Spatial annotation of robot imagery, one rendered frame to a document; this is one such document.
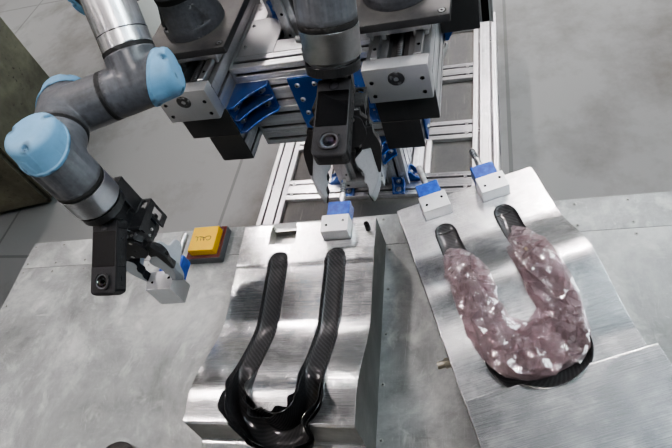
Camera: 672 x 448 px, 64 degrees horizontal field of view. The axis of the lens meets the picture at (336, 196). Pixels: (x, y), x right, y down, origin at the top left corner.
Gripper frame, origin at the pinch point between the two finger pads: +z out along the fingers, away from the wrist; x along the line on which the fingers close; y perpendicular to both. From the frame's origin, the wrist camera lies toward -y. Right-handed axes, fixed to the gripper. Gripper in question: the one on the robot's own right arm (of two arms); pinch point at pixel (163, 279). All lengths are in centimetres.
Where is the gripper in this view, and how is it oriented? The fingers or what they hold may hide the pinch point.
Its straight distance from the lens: 99.6
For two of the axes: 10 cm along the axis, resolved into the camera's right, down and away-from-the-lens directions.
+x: -9.6, 0.9, 2.8
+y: 1.0, -7.9, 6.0
